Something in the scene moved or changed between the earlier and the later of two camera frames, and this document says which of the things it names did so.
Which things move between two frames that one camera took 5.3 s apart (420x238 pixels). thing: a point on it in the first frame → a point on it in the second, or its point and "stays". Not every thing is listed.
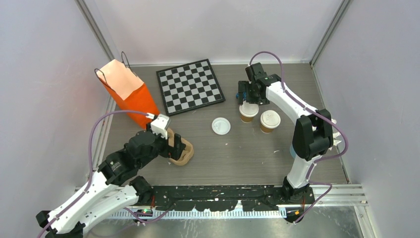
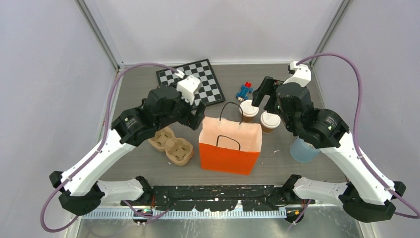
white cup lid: [270, 119] stays
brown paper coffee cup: [266, 130] stays
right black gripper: [244, 86] → [267, 87]
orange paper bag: [131, 91] → [227, 145]
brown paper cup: [246, 119] stays
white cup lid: [248, 109] stays
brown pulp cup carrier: [187, 155] stays
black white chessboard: [188, 87] stays
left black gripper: [176, 151] → [194, 119]
